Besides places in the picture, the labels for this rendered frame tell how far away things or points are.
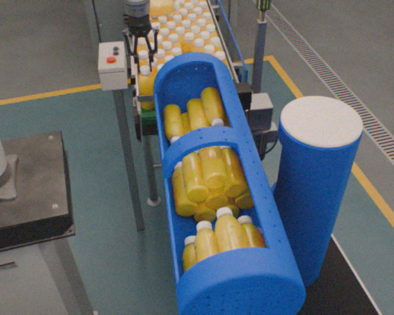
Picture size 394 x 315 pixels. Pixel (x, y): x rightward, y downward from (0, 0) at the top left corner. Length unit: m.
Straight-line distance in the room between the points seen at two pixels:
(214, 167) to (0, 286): 0.76
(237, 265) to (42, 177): 0.67
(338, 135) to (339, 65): 2.42
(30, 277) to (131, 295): 0.91
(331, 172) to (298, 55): 2.50
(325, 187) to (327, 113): 0.26
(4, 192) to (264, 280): 0.75
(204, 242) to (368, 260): 1.57
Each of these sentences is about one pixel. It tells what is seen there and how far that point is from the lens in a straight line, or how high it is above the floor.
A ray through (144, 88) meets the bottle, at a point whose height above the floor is 1.01.
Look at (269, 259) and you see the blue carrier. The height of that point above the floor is 1.22.
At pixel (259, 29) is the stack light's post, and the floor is 1.07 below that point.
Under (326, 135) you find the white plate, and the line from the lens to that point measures 1.56.
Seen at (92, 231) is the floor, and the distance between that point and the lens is 2.62.
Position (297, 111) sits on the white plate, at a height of 1.04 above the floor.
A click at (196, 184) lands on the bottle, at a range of 1.22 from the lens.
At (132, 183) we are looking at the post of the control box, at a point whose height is 0.38.
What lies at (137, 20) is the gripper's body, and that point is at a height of 1.29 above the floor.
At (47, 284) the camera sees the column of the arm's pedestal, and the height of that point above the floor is 0.74.
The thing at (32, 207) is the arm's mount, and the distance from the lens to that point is 1.30.
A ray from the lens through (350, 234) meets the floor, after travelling 2.65.
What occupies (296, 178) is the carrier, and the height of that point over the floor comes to 0.86.
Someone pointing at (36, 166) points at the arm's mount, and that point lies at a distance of 1.41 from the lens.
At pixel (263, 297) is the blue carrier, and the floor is 1.14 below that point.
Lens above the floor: 2.02
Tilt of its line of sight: 43 degrees down
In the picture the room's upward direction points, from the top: 1 degrees counter-clockwise
